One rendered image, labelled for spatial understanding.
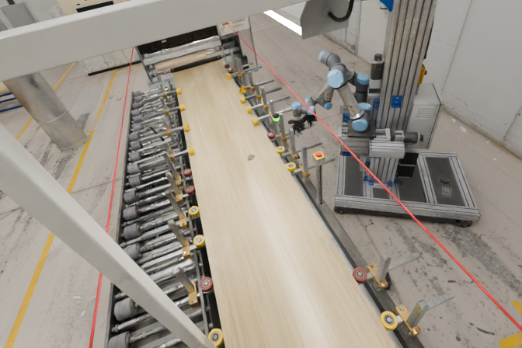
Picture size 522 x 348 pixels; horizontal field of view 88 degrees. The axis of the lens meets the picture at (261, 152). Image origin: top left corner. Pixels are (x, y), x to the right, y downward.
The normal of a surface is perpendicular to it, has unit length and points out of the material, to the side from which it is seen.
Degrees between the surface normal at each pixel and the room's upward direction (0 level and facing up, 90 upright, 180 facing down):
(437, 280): 0
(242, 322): 0
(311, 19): 90
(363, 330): 0
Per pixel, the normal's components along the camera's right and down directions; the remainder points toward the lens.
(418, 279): -0.15, -0.74
